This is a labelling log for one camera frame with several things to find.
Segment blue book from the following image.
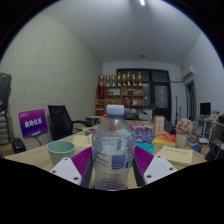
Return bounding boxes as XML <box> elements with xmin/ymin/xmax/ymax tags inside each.
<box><xmin>133</xmin><ymin>131</ymin><xmax>157</xmax><ymax>145</ymax></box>

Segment wooden shelf unit with trophies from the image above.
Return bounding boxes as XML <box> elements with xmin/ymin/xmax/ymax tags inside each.
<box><xmin>95</xmin><ymin>71</ymin><xmax>145</xmax><ymax>116</ymax></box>

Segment pale green cup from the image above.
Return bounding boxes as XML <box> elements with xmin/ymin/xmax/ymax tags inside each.
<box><xmin>46</xmin><ymin>140</ymin><xmax>76</xmax><ymax>167</ymax></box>

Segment clear plastic water bottle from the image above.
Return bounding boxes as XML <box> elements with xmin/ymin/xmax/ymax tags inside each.
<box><xmin>91</xmin><ymin>104</ymin><xmax>137</xmax><ymax>191</ymax></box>

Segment white wall air conditioner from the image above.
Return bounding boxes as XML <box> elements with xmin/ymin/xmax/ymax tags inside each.
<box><xmin>181</xmin><ymin>65</ymin><xmax>195</xmax><ymax>81</ymax></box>

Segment pink flowers in white pot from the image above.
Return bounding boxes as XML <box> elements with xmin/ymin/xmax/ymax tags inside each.
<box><xmin>175</xmin><ymin>117</ymin><xmax>194</xmax><ymax>149</ymax></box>

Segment dark framed glass door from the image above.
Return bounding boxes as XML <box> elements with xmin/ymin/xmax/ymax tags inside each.
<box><xmin>116</xmin><ymin>68</ymin><xmax>172</xmax><ymax>121</ymax></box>

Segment orange book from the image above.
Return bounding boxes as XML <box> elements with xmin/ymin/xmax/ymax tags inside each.
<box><xmin>151</xmin><ymin>133</ymin><xmax>177</xmax><ymax>147</ymax></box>

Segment silver ribbed suitcase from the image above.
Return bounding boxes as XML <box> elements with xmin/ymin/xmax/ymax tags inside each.
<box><xmin>0</xmin><ymin>110</ymin><xmax>11</xmax><ymax>146</ymax></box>

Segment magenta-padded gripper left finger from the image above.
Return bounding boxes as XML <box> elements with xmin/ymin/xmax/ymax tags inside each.
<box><xmin>49</xmin><ymin>146</ymin><xmax>95</xmax><ymax>189</ymax></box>

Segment purple sign board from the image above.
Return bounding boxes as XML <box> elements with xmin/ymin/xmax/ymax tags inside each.
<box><xmin>18</xmin><ymin>108</ymin><xmax>49</xmax><ymax>139</ymax></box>

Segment black office chair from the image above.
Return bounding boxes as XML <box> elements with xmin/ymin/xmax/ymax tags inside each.
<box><xmin>47</xmin><ymin>104</ymin><xmax>91</xmax><ymax>141</ymax></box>

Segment black computer monitor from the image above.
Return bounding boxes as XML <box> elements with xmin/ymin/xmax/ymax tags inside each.
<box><xmin>199</xmin><ymin>101</ymin><xmax>212</xmax><ymax>117</ymax></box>

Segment teal book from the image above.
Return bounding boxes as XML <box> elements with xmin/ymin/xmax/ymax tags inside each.
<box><xmin>135</xmin><ymin>142</ymin><xmax>155</xmax><ymax>155</ymax></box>

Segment pink box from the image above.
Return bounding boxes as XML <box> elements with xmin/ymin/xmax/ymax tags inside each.
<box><xmin>129</xmin><ymin>124</ymin><xmax>153</xmax><ymax>133</ymax></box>

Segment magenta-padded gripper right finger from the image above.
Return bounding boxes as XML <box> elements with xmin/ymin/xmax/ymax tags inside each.
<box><xmin>132</xmin><ymin>145</ymin><xmax>179</xmax><ymax>188</ymax></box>

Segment orange standing box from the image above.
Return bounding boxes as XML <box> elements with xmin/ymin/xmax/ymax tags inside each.
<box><xmin>153</xmin><ymin>115</ymin><xmax>166</xmax><ymax>135</ymax></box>

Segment yellow paper envelope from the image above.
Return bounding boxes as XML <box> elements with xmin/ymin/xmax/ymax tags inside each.
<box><xmin>71</xmin><ymin>133</ymin><xmax>94</xmax><ymax>149</ymax></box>
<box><xmin>155</xmin><ymin>145</ymin><xmax>194</xmax><ymax>167</ymax></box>

